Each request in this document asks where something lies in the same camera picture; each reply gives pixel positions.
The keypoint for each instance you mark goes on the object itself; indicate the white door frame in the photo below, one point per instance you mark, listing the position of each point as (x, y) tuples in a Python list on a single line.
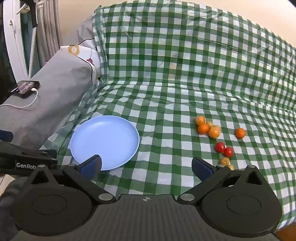
[(13, 46)]

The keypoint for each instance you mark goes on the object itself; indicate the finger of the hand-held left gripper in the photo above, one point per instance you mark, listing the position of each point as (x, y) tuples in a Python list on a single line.
[(5, 135), (39, 154)]

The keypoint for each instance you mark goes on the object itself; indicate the dark grey cloth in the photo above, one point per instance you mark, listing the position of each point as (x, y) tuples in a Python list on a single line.
[(7, 208)]

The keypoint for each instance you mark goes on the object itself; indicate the light blue plate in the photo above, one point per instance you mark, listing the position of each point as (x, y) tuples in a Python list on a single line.
[(104, 139)]

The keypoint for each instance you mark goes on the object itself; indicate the white flower print pillow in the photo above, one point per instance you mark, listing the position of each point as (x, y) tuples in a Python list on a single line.
[(85, 46)]

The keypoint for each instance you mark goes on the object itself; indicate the orange mandarin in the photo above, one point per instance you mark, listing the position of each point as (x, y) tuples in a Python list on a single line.
[(203, 129), (240, 133)]

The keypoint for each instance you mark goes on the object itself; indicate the red cherry tomato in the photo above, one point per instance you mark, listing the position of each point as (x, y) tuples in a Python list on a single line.
[(228, 152), (220, 147)]

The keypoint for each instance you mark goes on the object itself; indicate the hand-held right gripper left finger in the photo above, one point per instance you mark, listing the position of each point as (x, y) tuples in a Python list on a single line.
[(91, 167)]

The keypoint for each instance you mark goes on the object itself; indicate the grey curtain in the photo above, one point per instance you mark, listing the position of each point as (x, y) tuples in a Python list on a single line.
[(48, 27)]

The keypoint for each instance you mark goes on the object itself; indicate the dotted black white pole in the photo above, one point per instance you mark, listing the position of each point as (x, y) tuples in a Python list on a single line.
[(32, 51)]

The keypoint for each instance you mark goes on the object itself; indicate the green checkered cloth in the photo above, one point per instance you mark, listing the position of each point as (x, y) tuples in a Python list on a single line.
[(185, 69)]

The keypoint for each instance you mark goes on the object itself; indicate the yellow orange fruit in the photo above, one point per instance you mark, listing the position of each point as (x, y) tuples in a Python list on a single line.
[(200, 120), (214, 132)]

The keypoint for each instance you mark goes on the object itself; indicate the black smartphone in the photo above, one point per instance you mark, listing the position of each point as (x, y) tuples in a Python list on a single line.
[(25, 87)]

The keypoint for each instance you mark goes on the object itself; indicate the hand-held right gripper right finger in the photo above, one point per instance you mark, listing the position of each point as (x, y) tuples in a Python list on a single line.
[(201, 169)]

